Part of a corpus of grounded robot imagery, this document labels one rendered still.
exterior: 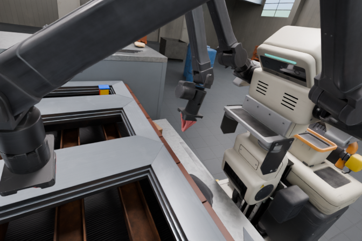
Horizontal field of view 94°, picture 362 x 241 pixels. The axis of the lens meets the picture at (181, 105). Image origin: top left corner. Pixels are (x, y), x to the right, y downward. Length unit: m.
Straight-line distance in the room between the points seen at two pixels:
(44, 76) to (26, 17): 11.35
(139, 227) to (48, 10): 11.01
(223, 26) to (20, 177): 0.70
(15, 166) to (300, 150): 1.05
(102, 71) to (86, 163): 0.84
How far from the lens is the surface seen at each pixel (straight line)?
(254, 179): 0.83
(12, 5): 11.68
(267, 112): 0.72
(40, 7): 11.39
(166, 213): 0.59
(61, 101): 1.10
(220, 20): 0.72
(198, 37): 0.65
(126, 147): 0.72
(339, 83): 0.46
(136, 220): 0.75
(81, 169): 0.67
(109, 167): 0.66
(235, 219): 0.84
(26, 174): 0.39
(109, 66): 1.38
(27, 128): 0.31
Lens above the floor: 1.34
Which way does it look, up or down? 26 degrees down
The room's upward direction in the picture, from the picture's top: 10 degrees clockwise
